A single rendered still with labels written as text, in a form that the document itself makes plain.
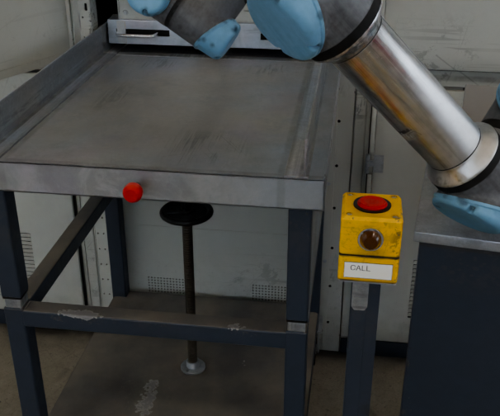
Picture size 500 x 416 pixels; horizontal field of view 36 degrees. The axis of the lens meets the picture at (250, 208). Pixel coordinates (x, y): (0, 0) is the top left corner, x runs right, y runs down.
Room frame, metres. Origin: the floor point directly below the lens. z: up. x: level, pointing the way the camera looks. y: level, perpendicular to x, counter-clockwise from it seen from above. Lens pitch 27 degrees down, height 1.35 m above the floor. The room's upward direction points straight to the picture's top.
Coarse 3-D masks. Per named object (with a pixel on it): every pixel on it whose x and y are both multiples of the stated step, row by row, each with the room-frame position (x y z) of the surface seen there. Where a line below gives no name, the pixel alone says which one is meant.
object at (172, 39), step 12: (108, 24) 1.89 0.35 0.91; (132, 24) 1.88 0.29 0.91; (144, 24) 1.88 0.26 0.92; (156, 24) 1.88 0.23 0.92; (240, 24) 1.85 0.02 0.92; (252, 24) 1.84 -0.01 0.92; (156, 36) 1.88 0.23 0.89; (168, 36) 1.87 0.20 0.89; (240, 36) 1.85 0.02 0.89; (252, 36) 1.84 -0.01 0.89; (264, 36) 1.84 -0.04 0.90; (252, 48) 1.84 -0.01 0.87; (264, 48) 1.84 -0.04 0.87; (276, 48) 1.83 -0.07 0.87
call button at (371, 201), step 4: (364, 196) 0.92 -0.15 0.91; (368, 196) 0.92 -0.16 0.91; (372, 196) 0.92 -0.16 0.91; (376, 196) 0.92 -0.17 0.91; (360, 200) 0.91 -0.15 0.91; (364, 200) 0.91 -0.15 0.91; (368, 200) 0.91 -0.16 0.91; (372, 200) 0.91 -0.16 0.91; (376, 200) 0.91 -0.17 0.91; (380, 200) 0.91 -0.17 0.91; (360, 204) 0.91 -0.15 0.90; (364, 204) 0.90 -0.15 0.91; (368, 204) 0.90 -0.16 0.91; (372, 204) 0.90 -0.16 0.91; (376, 204) 0.90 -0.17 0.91; (380, 204) 0.90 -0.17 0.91; (384, 204) 0.90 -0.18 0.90; (364, 208) 0.89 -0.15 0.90; (368, 208) 0.89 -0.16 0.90; (372, 208) 0.89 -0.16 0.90; (376, 208) 0.89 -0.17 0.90; (380, 208) 0.89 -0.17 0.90
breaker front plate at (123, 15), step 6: (120, 0) 1.90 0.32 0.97; (126, 0) 1.90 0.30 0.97; (120, 6) 1.90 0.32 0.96; (126, 6) 1.90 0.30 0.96; (246, 6) 1.86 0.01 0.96; (120, 12) 1.90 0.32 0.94; (126, 12) 1.90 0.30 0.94; (132, 12) 1.90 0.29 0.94; (240, 12) 1.86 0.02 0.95; (246, 12) 1.86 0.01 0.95; (120, 18) 1.90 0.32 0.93; (126, 18) 1.90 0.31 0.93; (132, 18) 1.90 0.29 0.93; (138, 18) 1.89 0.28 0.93; (144, 18) 1.89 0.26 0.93; (150, 18) 1.89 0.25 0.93; (240, 18) 1.86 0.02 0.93; (246, 18) 1.86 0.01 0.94
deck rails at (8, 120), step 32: (96, 32) 1.82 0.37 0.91; (64, 64) 1.61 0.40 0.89; (96, 64) 1.75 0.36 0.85; (320, 64) 1.75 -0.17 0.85; (32, 96) 1.43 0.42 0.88; (64, 96) 1.52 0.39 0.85; (320, 96) 1.51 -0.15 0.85; (0, 128) 1.28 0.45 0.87; (32, 128) 1.34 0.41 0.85; (288, 160) 1.18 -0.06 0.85
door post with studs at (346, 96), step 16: (352, 96) 1.78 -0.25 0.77; (352, 112) 1.78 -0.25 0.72; (336, 144) 1.78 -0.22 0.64; (336, 160) 1.78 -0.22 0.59; (336, 176) 1.78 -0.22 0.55; (336, 192) 1.78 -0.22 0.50; (336, 208) 1.78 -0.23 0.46; (336, 224) 1.78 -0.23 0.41; (336, 240) 1.78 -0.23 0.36; (336, 256) 1.78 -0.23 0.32; (336, 272) 1.78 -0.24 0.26; (336, 288) 1.78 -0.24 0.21; (336, 304) 1.78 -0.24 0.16; (336, 320) 1.78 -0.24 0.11; (336, 336) 1.78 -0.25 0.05
